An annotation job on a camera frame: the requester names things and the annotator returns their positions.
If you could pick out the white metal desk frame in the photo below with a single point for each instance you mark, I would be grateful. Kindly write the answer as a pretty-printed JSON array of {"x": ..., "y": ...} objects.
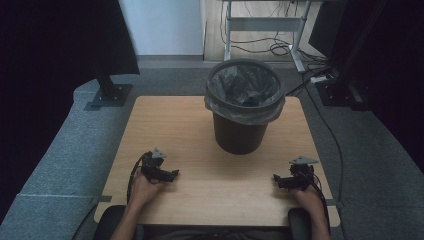
[{"x": 263, "y": 24}]

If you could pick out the grey plastic trash bag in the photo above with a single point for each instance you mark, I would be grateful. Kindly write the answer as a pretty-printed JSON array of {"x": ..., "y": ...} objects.
[{"x": 226, "y": 83}]

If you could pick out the black curtain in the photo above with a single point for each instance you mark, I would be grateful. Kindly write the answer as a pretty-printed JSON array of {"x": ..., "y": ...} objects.
[
  {"x": 403, "y": 83},
  {"x": 50, "y": 66}
]

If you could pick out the black stand base left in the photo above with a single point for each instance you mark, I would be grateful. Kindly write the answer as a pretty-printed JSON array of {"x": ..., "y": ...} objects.
[{"x": 110, "y": 95}]

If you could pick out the person's left hand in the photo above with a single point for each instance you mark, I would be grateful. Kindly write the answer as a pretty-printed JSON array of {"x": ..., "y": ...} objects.
[{"x": 143, "y": 191}]

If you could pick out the black chair armrest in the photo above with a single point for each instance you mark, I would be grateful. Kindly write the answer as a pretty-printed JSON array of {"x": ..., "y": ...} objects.
[
  {"x": 299, "y": 225},
  {"x": 108, "y": 223}
]

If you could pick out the grey floor tape strip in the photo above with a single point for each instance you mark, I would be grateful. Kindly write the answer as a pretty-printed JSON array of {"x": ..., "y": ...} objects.
[
  {"x": 101, "y": 199},
  {"x": 334, "y": 202}
]

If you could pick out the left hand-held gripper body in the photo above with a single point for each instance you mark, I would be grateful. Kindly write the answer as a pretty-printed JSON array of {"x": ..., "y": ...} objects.
[{"x": 150, "y": 165}]

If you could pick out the dark monitor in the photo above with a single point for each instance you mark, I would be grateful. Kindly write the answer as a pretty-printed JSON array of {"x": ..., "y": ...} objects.
[{"x": 328, "y": 26}]

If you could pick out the black metal stand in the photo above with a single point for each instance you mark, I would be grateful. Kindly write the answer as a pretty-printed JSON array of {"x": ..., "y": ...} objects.
[{"x": 346, "y": 93}]

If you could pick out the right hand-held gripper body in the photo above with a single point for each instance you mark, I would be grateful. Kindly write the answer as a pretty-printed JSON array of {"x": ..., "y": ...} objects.
[{"x": 303, "y": 178}]

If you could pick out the white power strip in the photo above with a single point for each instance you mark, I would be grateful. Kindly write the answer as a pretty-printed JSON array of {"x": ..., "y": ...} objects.
[{"x": 318, "y": 79}]

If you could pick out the person's right hand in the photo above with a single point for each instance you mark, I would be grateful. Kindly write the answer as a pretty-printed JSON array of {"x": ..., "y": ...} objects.
[{"x": 310, "y": 201}]

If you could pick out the dark round trash bin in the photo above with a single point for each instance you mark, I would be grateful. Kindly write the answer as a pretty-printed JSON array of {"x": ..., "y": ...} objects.
[{"x": 238, "y": 136}]

